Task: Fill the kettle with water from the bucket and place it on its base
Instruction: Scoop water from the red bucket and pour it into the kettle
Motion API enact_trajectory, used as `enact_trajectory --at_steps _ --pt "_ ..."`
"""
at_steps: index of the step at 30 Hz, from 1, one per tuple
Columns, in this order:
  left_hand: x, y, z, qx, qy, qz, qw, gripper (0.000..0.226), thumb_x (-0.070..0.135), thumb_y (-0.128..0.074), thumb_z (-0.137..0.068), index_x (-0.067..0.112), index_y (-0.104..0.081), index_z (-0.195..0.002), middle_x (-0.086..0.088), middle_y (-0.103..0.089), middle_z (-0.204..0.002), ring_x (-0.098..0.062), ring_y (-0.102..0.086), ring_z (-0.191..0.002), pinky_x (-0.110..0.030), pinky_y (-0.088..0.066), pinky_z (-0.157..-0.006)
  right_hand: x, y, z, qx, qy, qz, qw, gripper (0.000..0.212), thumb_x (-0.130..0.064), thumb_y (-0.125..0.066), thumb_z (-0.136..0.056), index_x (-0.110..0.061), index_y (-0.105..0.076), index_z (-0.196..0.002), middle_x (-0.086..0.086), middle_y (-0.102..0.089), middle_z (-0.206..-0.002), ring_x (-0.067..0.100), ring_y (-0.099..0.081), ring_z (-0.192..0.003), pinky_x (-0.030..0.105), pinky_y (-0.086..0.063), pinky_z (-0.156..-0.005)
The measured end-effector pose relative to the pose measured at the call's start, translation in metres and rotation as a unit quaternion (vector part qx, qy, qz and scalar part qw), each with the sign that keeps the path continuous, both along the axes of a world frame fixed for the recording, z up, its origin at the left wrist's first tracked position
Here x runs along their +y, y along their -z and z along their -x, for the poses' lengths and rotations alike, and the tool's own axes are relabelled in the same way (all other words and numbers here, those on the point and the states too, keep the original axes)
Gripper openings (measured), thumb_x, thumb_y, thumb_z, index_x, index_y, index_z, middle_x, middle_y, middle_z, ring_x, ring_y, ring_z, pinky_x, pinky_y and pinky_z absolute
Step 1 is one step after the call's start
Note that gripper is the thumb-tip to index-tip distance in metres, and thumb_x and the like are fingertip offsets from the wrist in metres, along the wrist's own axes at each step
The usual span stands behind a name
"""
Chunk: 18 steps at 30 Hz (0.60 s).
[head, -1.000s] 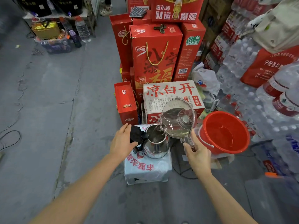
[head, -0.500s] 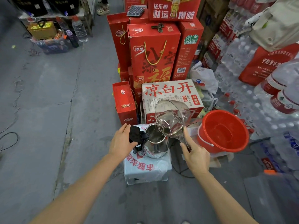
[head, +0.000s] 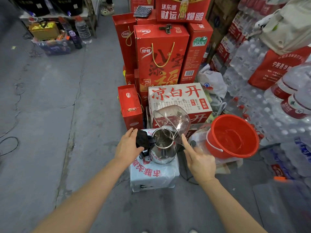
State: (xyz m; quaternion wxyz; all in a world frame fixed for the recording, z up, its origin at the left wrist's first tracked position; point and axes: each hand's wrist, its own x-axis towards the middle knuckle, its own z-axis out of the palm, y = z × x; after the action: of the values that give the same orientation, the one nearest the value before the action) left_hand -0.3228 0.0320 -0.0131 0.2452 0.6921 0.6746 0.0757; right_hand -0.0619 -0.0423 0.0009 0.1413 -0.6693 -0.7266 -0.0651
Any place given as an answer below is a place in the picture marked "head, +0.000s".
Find person's left hand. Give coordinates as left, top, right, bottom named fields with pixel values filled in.
left=114, top=128, right=145, bottom=168

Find person's right hand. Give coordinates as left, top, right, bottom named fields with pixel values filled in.
left=181, top=134, right=217, bottom=185

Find black power cord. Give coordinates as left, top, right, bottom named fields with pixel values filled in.
left=179, top=150, right=200, bottom=185

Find steel electric kettle black handle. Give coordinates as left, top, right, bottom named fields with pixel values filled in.
left=135, top=128, right=181, bottom=165

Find red plastic bucket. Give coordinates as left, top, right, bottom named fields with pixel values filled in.
left=206, top=114, right=260, bottom=160

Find clear plastic water ladle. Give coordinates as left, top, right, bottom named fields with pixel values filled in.
left=152, top=105, right=191, bottom=145

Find person's left forearm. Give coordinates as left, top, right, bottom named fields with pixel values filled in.
left=33, top=159, right=129, bottom=233

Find person's right forearm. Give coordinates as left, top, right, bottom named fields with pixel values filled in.
left=202, top=178, right=268, bottom=233

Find stack of bottled water packs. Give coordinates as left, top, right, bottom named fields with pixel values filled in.
left=210, top=0, right=311, bottom=187

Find large red-label water bottle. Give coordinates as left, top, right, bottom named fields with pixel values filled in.
left=281, top=83, right=311, bottom=122
left=264, top=63, right=311, bottom=105

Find clear plastic sheet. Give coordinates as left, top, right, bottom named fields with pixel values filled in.
left=188, top=129, right=243, bottom=174

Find stool covered with white bag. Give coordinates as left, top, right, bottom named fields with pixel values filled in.
left=129, top=128, right=180, bottom=193

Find small red gift box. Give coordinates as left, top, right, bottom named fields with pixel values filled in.
left=118, top=84, right=144, bottom=131

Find green leafy vegetables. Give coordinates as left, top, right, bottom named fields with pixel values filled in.
left=204, top=87, right=217, bottom=105

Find white and red carton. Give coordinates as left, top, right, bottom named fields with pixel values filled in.
left=147, top=83, right=213, bottom=129

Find white plastic bag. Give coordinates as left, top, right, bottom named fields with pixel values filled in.
left=197, top=63, right=228, bottom=99

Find clear jug with orange cap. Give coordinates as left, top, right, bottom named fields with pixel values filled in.
left=252, top=176, right=311, bottom=233

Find red box with green logo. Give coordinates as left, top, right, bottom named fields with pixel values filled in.
left=179, top=19, right=214, bottom=84

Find dark soda bottle red label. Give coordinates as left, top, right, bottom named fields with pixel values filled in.
left=202, top=43, right=211, bottom=63

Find red tote bag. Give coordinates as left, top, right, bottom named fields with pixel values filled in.
left=248, top=47, right=311, bottom=91

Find purple drink bottle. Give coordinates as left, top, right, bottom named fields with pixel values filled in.
left=58, top=17, right=83, bottom=49

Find blue wrapped bottle pack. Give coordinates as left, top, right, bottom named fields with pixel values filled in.
left=33, top=37, right=72, bottom=56

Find metal shelf rack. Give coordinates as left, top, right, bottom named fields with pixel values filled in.
left=19, top=0, right=101, bottom=39

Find grey patterned cloth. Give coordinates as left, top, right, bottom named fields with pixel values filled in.
left=133, top=5, right=153, bottom=18

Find yellow basket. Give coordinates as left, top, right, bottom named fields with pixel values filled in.
left=29, top=21, right=60, bottom=41

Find red carton with yellow print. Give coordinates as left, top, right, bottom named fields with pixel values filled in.
left=155, top=0, right=212, bottom=23

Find stack of brown cartons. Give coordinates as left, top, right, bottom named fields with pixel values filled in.
left=206, top=0, right=240, bottom=59

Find black carton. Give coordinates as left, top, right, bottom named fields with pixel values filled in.
left=47, top=0, right=84, bottom=17
left=11, top=0, right=50, bottom=17

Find beige canvas bag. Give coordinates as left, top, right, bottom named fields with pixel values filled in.
left=252, top=0, right=311, bottom=55

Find large red rope-handle gift box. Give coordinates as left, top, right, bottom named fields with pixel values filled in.
left=133, top=23, right=190, bottom=95

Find black floor cable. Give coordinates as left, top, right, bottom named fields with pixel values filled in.
left=0, top=136, right=19, bottom=157

